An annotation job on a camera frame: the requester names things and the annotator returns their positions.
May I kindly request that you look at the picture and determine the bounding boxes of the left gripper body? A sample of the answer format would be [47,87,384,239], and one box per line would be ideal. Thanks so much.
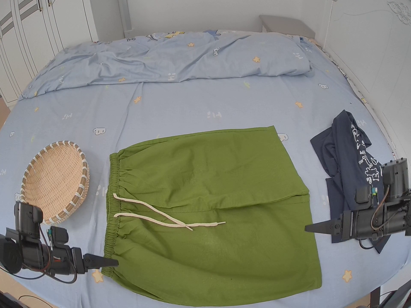
[48,247,86,275]

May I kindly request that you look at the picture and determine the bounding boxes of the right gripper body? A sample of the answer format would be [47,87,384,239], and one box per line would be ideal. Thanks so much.
[340,207,386,242]

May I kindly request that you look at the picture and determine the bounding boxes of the green shorts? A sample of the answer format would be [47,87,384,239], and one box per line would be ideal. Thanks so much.
[101,125,322,307]

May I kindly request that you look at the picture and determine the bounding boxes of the round woven basket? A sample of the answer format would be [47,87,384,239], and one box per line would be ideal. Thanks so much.
[20,140,90,225]

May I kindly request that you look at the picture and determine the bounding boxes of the bed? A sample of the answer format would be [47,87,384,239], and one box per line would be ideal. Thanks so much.
[0,0,411,308]

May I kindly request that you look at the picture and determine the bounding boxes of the dark blue printed T-shirt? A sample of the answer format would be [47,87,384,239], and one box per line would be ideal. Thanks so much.
[310,109,395,254]

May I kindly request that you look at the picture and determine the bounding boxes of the grey bedside table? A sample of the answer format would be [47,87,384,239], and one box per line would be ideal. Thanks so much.
[259,15,317,40]

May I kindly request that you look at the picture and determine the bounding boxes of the pale blue quilt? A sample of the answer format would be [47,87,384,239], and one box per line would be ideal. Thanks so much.
[18,30,317,101]

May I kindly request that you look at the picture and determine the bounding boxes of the white wardrobe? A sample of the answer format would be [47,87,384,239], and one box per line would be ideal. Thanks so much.
[0,0,99,106]

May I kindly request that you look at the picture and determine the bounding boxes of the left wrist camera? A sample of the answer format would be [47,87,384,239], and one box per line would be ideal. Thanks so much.
[50,226,70,247]

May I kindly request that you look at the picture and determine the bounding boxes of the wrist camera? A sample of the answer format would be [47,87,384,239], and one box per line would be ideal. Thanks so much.
[354,186,371,204]
[50,226,70,247]

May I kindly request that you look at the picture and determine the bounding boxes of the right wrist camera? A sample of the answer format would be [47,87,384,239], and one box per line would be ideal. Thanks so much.
[354,186,371,204]

